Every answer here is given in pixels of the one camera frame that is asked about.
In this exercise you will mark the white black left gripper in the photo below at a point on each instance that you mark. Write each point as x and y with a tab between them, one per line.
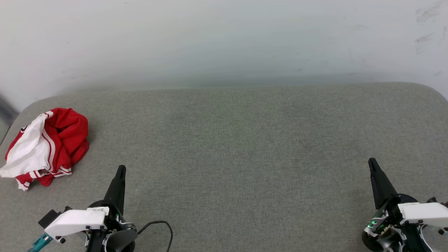
75	221

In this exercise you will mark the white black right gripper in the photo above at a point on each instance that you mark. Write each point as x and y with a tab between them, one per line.
425	213

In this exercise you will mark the red and white jersey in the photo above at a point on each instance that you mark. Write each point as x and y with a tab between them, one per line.
59	140

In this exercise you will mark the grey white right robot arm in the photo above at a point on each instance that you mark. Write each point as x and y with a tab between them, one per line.
416	241

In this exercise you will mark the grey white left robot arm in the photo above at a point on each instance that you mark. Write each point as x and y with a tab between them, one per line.
123	241

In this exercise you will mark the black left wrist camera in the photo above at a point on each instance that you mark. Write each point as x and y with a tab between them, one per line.
49	217

